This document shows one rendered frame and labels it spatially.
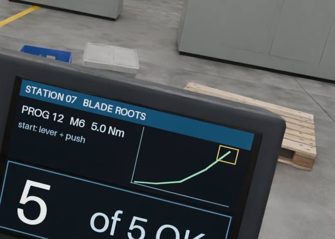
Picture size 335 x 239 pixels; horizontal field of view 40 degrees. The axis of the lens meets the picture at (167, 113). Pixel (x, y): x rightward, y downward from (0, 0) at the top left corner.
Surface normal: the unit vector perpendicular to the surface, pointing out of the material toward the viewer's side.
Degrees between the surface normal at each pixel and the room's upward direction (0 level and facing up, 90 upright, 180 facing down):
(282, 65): 90
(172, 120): 75
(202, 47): 90
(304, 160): 88
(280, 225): 0
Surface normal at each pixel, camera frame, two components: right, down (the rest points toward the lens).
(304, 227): 0.19, -0.92
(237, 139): -0.10, 0.07
